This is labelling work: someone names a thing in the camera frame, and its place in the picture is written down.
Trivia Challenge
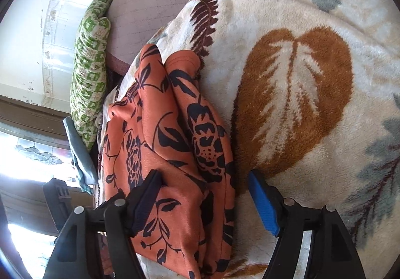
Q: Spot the orange black floral garment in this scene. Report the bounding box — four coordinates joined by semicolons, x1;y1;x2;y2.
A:
102;44;235;278

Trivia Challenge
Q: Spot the light blue folded cloth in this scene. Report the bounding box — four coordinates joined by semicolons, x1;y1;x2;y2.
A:
62;116;98;194

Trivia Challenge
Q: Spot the stained glass window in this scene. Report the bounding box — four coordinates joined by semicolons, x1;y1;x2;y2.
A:
1;132;78;187

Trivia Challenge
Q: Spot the green white patterned pillow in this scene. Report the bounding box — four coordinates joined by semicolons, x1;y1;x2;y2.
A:
69;0;113;150

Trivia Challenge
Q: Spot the cream leaf-pattern fleece blanket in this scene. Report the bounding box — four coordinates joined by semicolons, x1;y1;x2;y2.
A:
96;0;400;279

